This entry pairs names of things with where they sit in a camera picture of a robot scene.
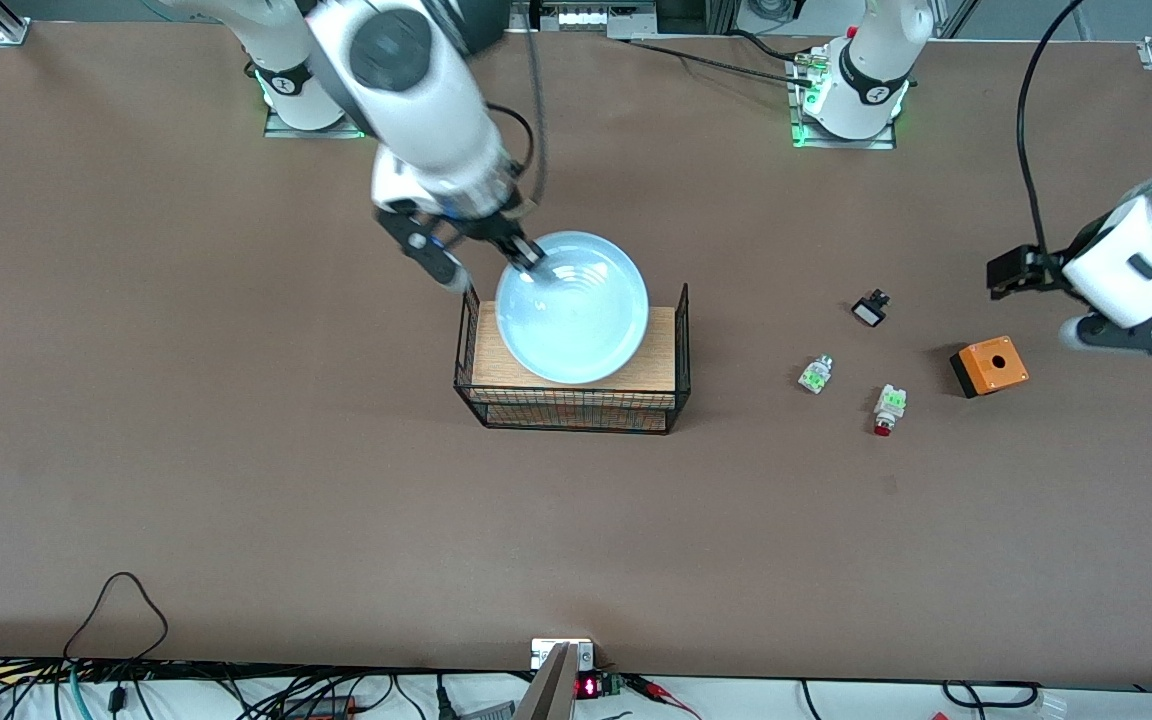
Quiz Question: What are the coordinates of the black base power cable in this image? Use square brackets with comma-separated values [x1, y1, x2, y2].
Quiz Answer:
[626, 30, 822, 89]

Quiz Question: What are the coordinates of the black wire rack wooden shelf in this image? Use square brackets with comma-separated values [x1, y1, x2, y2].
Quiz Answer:
[453, 283, 692, 436]

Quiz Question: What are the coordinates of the orange button enclosure box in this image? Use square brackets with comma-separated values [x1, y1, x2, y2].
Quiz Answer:
[949, 336, 1030, 399]

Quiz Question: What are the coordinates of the thin black looped cable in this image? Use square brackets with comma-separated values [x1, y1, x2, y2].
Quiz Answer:
[63, 571, 170, 663]

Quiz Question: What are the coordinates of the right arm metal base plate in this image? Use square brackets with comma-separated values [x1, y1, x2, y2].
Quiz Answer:
[264, 90, 369, 139]

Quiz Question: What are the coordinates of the red clip lead wire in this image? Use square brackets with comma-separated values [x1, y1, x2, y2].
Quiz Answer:
[626, 675, 702, 720]

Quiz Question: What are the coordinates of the grey aluminium bar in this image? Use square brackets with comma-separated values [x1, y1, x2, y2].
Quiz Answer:
[514, 643, 579, 720]

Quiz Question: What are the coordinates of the silver metal bracket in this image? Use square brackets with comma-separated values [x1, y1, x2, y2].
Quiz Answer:
[531, 638, 595, 671]

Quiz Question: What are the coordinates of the black power adapter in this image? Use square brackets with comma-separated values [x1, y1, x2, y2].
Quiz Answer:
[281, 695, 359, 720]

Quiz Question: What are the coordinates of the red push button switch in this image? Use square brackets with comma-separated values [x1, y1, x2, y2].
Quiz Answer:
[873, 384, 909, 436]

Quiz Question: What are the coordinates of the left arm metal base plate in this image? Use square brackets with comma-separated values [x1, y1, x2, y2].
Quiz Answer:
[786, 50, 899, 151]

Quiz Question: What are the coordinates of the grey control box with lights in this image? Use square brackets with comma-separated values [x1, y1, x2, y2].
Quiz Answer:
[511, 0, 657, 39]

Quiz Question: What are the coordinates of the black flat loop cable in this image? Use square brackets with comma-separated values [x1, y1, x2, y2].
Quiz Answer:
[941, 680, 1042, 711]

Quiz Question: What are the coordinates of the light blue plate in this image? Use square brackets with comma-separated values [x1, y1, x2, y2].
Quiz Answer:
[494, 231, 650, 385]

